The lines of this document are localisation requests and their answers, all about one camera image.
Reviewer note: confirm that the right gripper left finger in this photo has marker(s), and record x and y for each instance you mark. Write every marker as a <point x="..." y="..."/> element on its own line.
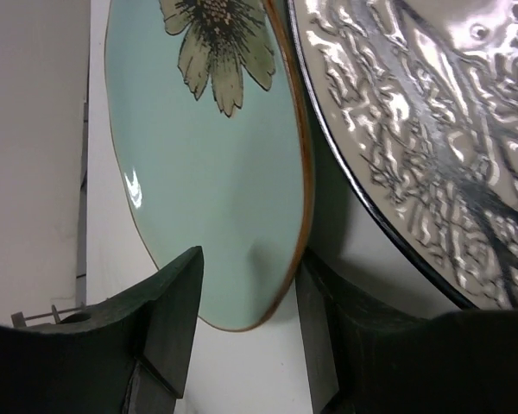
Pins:
<point x="128" y="354"/>

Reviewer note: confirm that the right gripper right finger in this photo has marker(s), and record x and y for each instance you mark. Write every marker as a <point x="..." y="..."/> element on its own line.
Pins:
<point x="363" y="356"/>

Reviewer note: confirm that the cream tree pattern plate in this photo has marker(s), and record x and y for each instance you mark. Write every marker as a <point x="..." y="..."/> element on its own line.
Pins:
<point x="418" y="102"/>

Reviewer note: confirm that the teal flower plate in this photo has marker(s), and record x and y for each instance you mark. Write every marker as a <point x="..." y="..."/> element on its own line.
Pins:
<point x="209" y="129"/>

